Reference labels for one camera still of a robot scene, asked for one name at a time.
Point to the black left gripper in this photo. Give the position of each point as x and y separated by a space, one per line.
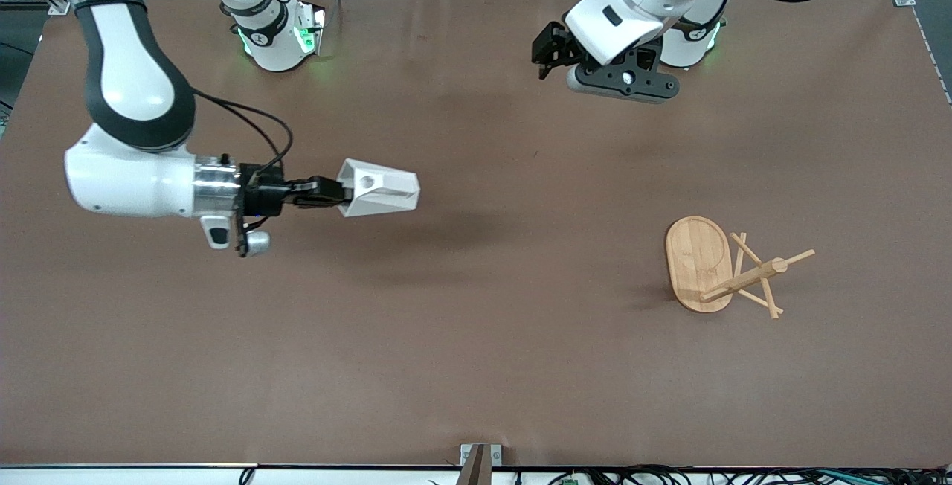
552 47

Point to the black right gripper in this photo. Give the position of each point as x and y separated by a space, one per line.
269 196

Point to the white hexagonal cup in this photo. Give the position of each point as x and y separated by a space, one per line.
387 191

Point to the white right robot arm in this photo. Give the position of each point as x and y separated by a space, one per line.
126 180

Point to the wooden cup rack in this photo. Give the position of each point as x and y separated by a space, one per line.
699 262

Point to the brown table cover sheet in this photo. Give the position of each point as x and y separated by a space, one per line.
476 336

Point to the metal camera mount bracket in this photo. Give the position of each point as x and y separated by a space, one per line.
480 457

